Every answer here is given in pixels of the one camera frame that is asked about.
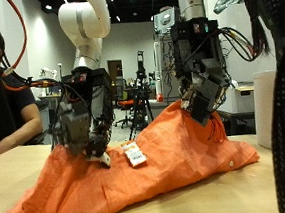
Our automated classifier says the orange button shirt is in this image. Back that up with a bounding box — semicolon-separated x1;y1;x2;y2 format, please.
0;93;265;213

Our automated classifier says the white paper clothing tag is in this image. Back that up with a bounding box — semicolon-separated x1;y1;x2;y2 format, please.
120;139;148;168

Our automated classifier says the tall grey cabinet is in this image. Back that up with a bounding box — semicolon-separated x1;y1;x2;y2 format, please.
152;37;183;101

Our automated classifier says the light wooden office desk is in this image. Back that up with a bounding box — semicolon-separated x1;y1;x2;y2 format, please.
37;93;65;126

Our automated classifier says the orange seat office chair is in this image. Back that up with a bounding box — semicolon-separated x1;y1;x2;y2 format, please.
110;78;137;130

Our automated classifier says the brown door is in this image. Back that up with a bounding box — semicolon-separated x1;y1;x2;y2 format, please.
106;58;123;83

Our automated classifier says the white storage box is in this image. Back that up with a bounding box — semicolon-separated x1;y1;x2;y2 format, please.
219;85;256;116

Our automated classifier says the grey boxy monitor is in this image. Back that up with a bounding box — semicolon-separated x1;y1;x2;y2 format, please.
152;5;183;36

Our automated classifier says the small white background robot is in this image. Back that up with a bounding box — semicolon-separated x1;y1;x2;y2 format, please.
38;65;59;96

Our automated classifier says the low grey counter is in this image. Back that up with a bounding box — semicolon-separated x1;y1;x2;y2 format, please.
146;97;182;120

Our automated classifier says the man in dark t-shirt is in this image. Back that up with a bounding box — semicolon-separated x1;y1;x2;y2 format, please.
0;17;46;159

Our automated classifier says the dark side table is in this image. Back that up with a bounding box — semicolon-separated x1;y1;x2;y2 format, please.
216;106;257;138

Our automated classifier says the white round plant pot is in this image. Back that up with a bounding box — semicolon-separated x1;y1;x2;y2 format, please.
250;69;285;151

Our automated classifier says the grey pedestal cabinet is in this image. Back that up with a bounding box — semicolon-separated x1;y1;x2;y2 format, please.
35;100;53;145

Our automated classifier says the black camera tripod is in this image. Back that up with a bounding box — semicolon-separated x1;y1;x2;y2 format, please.
121;50;156;142

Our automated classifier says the orange and black cable bundle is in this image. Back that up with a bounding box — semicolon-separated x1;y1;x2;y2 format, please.
0;0;64;94

